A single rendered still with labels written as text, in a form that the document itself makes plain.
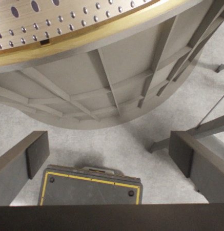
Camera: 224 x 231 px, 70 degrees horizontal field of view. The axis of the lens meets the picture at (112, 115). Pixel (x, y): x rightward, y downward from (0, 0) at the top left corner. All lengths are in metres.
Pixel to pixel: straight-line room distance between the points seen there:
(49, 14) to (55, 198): 1.13
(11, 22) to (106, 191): 1.04
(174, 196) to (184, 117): 0.67
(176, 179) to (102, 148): 0.67
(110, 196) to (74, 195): 0.25
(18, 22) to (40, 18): 0.04
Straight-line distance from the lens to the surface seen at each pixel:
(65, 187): 1.24
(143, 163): 1.46
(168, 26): 0.50
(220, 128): 0.73
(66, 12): 0.35
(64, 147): 1.56
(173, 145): 0.16
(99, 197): 1.20
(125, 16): 0.35
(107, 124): 1.44
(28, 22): 0.37
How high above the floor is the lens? 1.44
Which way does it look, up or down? 79 degrees down
